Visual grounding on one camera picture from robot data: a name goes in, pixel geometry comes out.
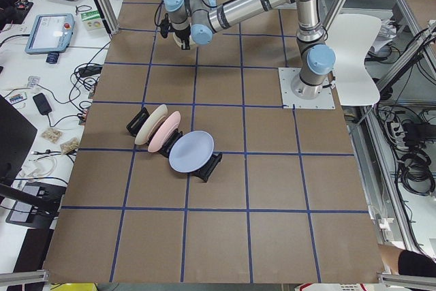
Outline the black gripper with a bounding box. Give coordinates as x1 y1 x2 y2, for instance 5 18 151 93
174 28 191 50

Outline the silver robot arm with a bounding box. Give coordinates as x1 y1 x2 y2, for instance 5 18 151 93
157 0 336 100

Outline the cream plate in rack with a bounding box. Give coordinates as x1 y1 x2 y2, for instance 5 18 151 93
134 104 168 145

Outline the pink plate in rack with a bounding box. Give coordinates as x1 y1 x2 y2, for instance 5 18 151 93
147 111 181 153

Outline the green white box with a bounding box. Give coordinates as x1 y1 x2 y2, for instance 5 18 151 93
80 10 104 31

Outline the blue plate in rack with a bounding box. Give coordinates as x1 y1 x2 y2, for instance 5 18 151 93
169 130 215 173

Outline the black dish rack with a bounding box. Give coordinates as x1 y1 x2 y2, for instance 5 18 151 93
126 108 223 183

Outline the near blue teach pendant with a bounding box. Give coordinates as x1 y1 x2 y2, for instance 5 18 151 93
25 14 75 55

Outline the black phone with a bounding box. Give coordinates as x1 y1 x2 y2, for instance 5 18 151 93
33 93 52 116

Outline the white chair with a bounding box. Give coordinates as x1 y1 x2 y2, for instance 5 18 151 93
326 14 382 106

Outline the black monitor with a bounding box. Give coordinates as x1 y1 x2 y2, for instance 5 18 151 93
0 97 37 186

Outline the person in yellow shirt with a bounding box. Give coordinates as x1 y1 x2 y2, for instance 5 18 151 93
378 245 435 277

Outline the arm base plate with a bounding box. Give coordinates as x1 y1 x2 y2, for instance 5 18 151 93
278 67 335 110

